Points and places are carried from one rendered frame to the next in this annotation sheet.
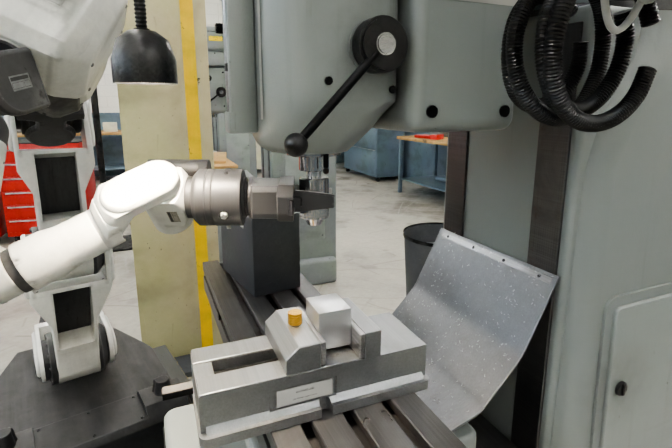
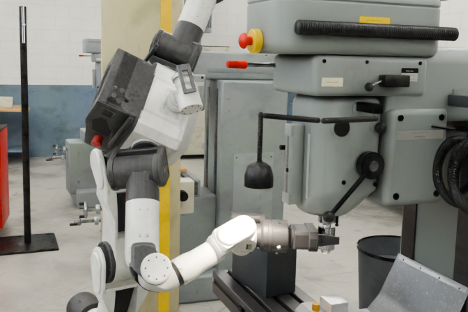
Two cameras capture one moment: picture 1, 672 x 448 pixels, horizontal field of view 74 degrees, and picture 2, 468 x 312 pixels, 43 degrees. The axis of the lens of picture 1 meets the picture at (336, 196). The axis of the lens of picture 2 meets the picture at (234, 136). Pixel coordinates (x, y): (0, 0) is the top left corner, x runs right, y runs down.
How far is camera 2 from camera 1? 99 cm
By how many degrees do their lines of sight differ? 5
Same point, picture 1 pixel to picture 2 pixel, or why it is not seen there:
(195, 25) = not seen: hidden behind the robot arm
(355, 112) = (355, 196)
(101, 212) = (219, 244)
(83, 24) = (186, 127)
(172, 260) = not seen: hidden behind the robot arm
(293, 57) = (327, 172)
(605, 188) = not seen: outside the picture
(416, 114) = (387, 198)
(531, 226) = (455, 257)
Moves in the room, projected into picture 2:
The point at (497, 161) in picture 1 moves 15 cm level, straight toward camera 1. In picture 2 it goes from (435, 214) to (432, 226)
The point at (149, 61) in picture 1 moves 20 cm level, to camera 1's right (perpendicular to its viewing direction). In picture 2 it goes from (266, 180) to (349, 182)
